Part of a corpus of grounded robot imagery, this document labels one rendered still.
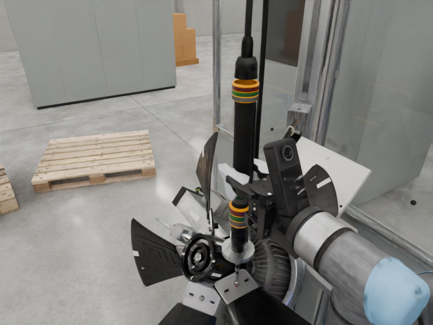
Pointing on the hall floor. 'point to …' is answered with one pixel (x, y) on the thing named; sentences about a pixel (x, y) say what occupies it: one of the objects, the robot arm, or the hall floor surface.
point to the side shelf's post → (320, 307)
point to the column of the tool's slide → (313, 56)
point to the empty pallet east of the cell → (95, 160)
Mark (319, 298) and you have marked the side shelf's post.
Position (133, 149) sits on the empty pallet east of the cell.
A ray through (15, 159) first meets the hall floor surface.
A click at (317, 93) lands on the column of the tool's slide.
